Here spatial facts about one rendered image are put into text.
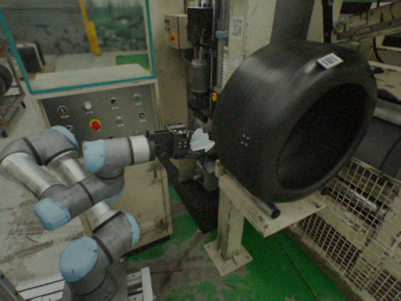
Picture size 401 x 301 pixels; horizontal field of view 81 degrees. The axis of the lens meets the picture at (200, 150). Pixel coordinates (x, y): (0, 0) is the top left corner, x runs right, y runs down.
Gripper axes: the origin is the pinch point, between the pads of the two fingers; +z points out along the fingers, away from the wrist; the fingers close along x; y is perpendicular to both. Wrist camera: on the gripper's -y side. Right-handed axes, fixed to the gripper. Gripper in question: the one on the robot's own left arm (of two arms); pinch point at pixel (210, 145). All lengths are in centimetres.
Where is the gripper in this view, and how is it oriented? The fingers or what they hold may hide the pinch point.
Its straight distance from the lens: 73.5
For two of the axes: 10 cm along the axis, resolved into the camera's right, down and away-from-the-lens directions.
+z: 8.8, -1.5, 4.5
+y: 1.0, -8.7, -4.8
